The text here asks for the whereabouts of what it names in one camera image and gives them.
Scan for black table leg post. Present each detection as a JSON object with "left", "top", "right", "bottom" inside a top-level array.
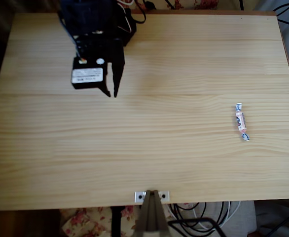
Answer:
[{"left": 110, "top": 206, "right": 122, "bottom": 237}]

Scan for silver metal mounting bracket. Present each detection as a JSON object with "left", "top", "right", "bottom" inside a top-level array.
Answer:
[{"left": 134, "top": 190, "right": 170, "bottom": 203}]

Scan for white red servo wires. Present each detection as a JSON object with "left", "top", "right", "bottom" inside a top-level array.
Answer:
[{"left": 117, "top": 0, "right": 135, "bottom": 33}]

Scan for black camera box white label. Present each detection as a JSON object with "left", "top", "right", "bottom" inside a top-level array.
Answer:
[{"left": 71, "top": 57, "right": 108, "bottom": 90}]

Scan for white cable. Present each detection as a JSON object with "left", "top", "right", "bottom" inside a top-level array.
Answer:
[{"left": 165, "top": 201, "right": 241, "bottom": 230}]

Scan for black power cable with plug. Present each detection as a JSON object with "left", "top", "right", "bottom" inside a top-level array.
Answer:
[{"left": 134, "top": 0, "right": 157, "bottom": 24}]

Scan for pink white candy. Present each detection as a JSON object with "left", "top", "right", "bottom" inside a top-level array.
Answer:
[{"left": 234, "top": 103, "right": 251, "bottom": 142}]

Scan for floral patterned cloth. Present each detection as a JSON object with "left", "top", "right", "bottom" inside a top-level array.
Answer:
[
  {"left": 60, "top": 207, "right": 145, "bottom": 237},
  {"left": 132, "top": 0, "right": 219, "bottom": 10}
]

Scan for metal clamp bracket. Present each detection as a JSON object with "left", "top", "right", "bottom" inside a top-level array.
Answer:
[{"left": 133, "top": 189, "right": 171, "bottom": 237}]

